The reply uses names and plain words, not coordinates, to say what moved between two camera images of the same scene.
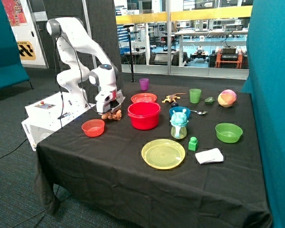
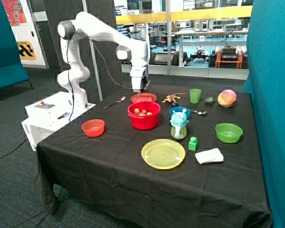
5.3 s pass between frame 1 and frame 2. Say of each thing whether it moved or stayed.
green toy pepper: stayed
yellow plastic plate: stayed
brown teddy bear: moved
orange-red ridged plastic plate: stayed
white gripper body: moved
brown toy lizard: stayed
